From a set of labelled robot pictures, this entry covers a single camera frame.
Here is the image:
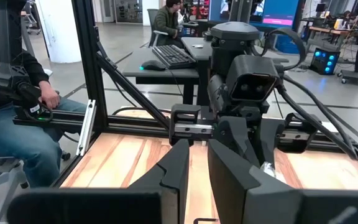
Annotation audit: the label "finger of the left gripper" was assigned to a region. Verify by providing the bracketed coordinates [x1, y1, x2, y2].
[259, 119, 288, 166]
[212, 116, 262, 169]

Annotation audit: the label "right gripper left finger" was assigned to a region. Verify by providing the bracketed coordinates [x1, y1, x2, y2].
[127, 139, 190, 224]

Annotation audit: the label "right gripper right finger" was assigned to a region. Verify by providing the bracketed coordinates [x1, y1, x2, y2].
[208, 139, 304, 224]

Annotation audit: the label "toothbrush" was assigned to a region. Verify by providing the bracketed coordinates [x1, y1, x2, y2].
[259, 161, 281, 184]

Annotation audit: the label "grey desk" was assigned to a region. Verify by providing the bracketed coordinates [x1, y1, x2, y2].
[122, 36, 290, 106]

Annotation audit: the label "black computer mouse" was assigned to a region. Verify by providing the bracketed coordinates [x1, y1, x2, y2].
[139, 59, 167, 72]

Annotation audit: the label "black keyboard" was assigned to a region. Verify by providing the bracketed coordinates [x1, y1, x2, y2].
[151, 44, 198, 70]

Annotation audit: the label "computer tower blue lights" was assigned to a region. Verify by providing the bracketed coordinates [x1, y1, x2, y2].
[308, 47, 342, 76]

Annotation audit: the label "dark office chair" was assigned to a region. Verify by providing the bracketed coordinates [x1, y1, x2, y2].
[147, 8, 170, 48]

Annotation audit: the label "wooden desk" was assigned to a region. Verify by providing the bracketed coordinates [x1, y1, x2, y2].
[306, 26, 358, 35]

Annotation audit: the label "monitor with blue screen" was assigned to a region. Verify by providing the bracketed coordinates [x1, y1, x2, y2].
[208, 0, 301, 32]

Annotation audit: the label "person's hand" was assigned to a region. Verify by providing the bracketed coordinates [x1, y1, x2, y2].
[38, 80, 62, 110]

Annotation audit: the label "white pillar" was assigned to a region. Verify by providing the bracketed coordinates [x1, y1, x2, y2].
[37, 0, 83, 65]

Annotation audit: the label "grey office chair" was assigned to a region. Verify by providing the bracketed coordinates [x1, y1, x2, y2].
[0, 151, 71, 222]

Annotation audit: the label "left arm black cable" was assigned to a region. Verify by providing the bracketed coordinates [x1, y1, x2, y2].
[260, 27, 358, 160]

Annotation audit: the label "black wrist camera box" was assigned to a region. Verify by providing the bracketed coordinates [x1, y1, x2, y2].
[226, 55, 282, 104]

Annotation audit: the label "silver aluminium bracket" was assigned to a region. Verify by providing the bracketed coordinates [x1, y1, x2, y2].
[75, 99, 97, 157]

